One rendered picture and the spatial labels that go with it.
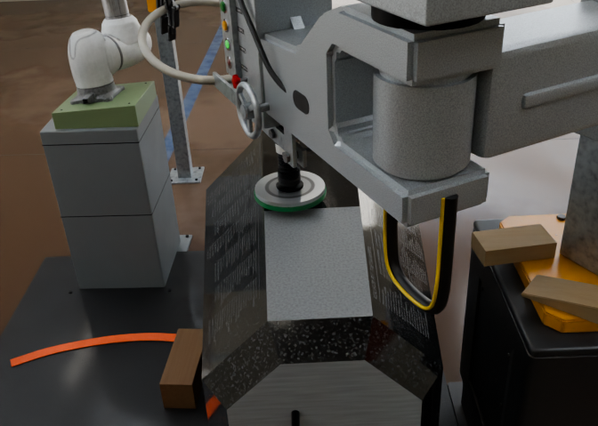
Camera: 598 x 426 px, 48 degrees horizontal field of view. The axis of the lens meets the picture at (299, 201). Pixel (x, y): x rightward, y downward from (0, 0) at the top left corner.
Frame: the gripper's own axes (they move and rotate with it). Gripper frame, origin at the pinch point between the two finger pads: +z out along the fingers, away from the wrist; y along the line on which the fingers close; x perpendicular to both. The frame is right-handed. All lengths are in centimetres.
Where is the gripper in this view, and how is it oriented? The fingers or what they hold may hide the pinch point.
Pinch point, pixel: (168, 29)
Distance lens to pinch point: 271.5
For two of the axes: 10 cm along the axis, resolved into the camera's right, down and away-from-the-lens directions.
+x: 7.5, -4.3, 5.0
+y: 6.5, 6.2, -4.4
